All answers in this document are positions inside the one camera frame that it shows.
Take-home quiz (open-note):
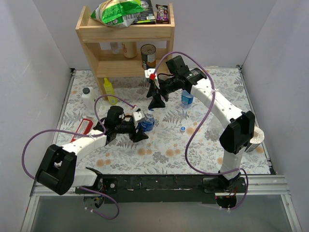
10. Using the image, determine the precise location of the yellow squeeze bottle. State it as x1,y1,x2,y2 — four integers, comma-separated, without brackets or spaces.
103,78,118,105

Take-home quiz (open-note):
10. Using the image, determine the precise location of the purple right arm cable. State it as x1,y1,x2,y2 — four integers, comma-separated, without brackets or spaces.
154,51,248,210

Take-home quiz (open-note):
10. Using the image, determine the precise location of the tin can with label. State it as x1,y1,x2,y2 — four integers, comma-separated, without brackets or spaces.
140,44,156,70

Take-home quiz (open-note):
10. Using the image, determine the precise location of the black snack box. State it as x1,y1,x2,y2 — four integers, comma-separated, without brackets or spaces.
132,0,156,25

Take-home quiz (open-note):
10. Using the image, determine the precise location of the floral tablecloth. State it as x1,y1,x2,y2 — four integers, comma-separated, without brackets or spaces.
60,68,270,174

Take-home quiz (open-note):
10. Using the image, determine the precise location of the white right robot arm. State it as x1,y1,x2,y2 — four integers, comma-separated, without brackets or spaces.
144,53,255,192

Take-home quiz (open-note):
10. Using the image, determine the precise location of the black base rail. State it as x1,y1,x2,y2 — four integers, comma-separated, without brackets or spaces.
75,174,249,209

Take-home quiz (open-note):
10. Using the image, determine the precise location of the clear crumpled plastic bottle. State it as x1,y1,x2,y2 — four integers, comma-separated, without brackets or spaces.
208,116,225,137

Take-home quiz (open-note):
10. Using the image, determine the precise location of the red rectangular box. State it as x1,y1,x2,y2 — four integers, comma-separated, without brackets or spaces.
71,118,94,142

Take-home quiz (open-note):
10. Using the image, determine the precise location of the beige cylinder bottle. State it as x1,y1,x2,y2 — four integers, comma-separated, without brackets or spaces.
122,42,137,58

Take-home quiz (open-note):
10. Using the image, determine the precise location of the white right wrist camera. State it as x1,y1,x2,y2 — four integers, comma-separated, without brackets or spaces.
144,68,160,89

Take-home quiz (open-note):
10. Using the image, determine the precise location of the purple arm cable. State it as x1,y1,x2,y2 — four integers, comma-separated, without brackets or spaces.
154,51,248,210
21,94,140,220

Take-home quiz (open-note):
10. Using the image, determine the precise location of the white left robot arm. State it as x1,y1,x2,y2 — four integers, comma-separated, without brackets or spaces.
35,106,148,195

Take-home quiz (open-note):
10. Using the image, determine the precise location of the white bottle black cap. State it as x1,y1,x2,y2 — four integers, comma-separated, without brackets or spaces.
81,87,98,114

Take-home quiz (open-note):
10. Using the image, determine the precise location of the brown candy bar pack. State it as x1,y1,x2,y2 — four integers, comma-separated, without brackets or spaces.
156,4,169,24

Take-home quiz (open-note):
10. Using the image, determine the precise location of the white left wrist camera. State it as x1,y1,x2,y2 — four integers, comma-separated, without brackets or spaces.
132,105,145,124

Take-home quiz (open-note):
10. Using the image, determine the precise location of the black wrapped paper roll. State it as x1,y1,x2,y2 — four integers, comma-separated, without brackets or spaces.
245,126,265,153

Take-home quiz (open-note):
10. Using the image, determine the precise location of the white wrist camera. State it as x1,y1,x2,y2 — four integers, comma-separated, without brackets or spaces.
144,68,160,89
132,105,145,124

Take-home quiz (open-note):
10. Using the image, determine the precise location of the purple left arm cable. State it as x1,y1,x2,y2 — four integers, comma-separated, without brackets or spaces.
21,94,140,220

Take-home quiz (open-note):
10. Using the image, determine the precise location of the blue label water bottle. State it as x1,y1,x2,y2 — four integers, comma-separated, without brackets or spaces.
140,113,155,132
181,90,194,108

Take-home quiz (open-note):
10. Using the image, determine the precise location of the green chip bag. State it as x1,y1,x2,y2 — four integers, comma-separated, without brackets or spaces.
90,0,143,28

